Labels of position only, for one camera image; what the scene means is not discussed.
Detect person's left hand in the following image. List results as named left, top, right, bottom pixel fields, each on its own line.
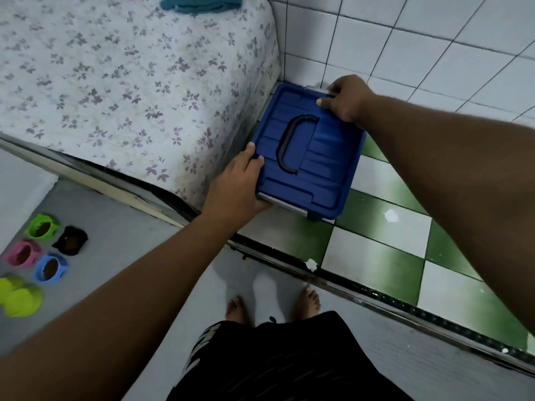
left=200, top=141, right=275, bottom=230

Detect person's right hand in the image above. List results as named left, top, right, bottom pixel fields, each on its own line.
left=316, top=74, right=377, bottom=124

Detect blue box lid with handle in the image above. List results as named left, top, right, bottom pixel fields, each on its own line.
left=250, top=82, right=368, bottom=222

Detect black cat bowl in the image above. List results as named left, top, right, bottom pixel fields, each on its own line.
left=51, top=226, right=89, bottom=257

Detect green cat bowl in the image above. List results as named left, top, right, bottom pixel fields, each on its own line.
left=25, top=213, right=61, bottom=241

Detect blue cat bowl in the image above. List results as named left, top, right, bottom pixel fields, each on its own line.
left=33, top=253, right=70, bottom=285

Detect pink cat-ear bowl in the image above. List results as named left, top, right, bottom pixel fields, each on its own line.
left=4, top=240, right=42, bottom=268

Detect yellow-green double pet bowl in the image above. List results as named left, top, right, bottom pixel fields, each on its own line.
left=0, top=276, right=45, bottom=319

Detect person's right forearm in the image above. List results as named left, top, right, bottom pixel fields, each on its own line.
left=354, top=95, right=535, bottom=343

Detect person's left forearm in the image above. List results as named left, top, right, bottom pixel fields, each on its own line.
left=0, top=214, right=240, bottom=401

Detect person's left foot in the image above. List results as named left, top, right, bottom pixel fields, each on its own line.
left=225, top=296, right=251, bottom=327

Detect person's foot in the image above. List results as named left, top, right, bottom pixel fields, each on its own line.
left=225, top=296, right=251, bottom=327
left=292, top=285, right=322, bottom=321

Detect person's right foot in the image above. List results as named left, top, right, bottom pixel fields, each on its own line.
left=292, top=285, right=322, bottom=321

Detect checkered tiled counter base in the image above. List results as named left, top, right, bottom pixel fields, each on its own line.
left=0, top=133, right=535, bottom=377

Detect white floral cloth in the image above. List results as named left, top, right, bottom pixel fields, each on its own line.
left=0, top=0, right=281, bottom=209

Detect black shorts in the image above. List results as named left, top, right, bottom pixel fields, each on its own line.
left=167, top=311, right=412, bottom=401

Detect teal folded towel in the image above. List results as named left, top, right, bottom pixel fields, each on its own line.
left=160, top=0, right=244, bottom=14

